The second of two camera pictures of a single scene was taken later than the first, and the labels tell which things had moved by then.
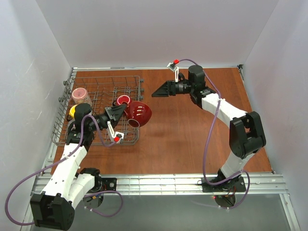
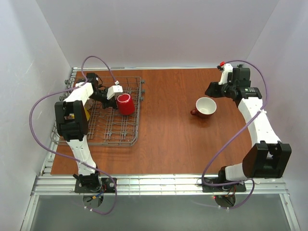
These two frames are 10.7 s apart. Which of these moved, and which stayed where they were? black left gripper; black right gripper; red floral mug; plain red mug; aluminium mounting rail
Moved: black left gripper; red floral mug; black right gripper
Stayed: aluminium mounting rail; plain red mug
